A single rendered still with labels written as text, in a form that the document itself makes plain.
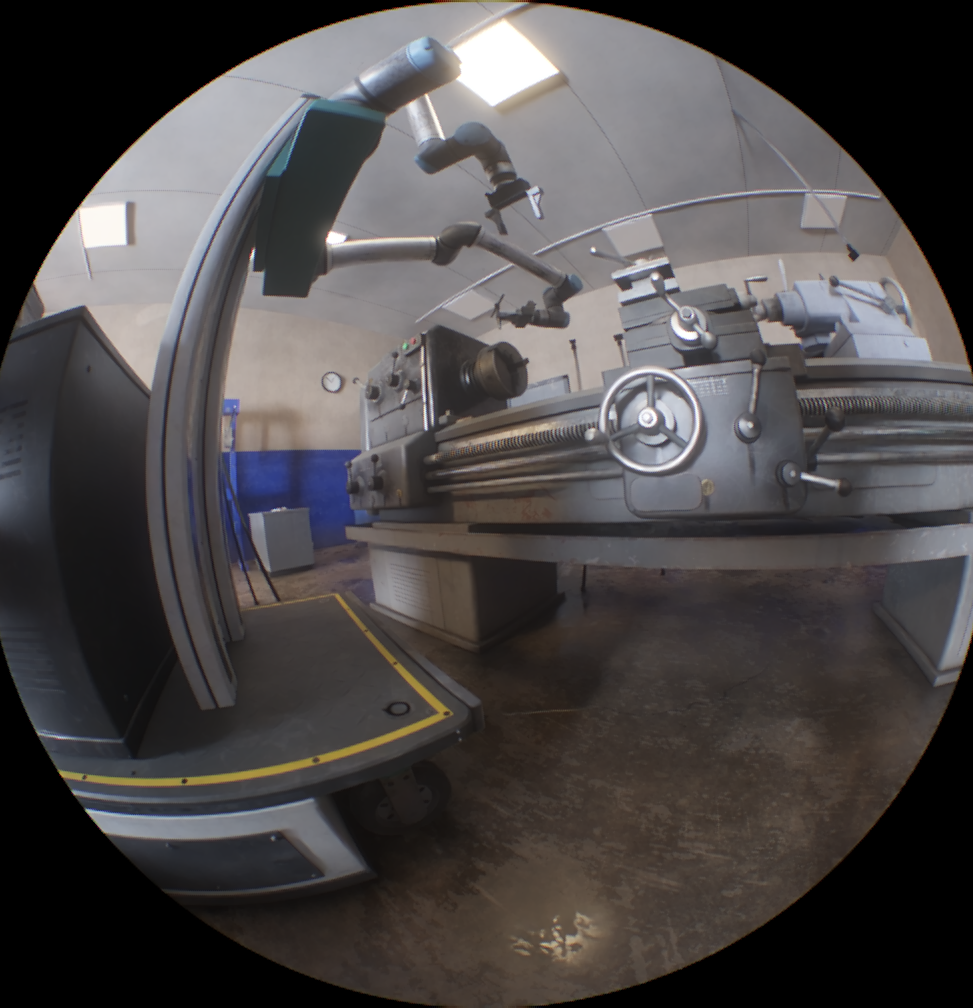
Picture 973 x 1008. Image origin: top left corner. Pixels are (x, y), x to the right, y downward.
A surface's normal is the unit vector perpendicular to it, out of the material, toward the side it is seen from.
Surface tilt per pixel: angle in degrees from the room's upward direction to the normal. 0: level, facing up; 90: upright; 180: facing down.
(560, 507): 90
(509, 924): 0
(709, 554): 90
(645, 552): 90
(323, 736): 0
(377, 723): 0
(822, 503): 90
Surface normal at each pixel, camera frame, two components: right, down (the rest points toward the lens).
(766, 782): -0.08, -1.00
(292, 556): 0.82, -0.04
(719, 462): -0.65, 0.09
